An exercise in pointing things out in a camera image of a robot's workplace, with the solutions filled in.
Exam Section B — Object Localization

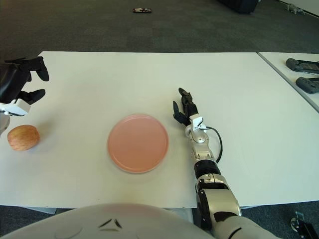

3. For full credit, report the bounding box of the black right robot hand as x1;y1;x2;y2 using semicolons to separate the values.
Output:
172;87;206;132

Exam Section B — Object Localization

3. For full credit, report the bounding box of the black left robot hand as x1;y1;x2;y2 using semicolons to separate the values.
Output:
0;56;50;117

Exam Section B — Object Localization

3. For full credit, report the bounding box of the red yellow apple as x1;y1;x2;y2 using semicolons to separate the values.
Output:
6;125;40;152

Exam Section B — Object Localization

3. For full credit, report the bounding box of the pink round plate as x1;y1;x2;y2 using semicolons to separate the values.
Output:
107;114;169;174

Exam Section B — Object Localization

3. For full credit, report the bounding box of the white side table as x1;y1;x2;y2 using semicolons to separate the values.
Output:
258;51;319;113

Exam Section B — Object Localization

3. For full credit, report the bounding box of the grey handheld controller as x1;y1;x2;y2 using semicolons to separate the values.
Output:
296;76;319;95
286;58;319;74

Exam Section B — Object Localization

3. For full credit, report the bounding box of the dark blue bulky object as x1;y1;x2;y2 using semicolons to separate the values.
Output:
216;0;259;14

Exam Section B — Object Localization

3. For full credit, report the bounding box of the small grey floor object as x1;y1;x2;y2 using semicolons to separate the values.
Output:
285;3;306;15

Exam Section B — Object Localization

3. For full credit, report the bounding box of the grey robot torso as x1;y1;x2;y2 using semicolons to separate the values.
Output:
0;203;215;239

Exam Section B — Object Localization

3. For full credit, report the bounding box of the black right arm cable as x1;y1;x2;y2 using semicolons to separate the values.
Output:
205;126;223;165

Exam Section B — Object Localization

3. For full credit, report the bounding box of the black caster wheel frame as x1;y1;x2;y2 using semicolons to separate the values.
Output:
290;211;319;239

